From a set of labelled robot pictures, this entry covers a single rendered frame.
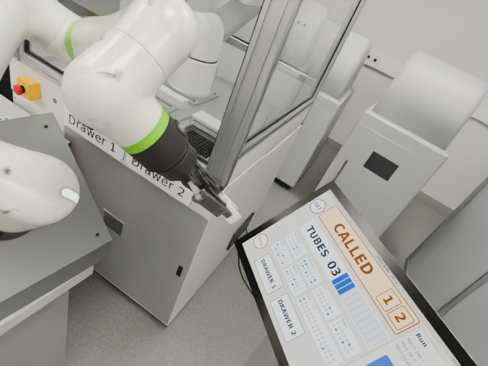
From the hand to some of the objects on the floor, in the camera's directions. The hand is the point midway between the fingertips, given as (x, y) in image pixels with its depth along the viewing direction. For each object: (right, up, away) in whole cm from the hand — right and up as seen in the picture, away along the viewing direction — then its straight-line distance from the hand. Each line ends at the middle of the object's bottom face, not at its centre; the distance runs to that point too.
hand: (226, 208), depth 70 cm
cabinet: (-56, -24, +136) cm, 149 cm away
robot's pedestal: (-82, -72, +54) cm, 122 cm away
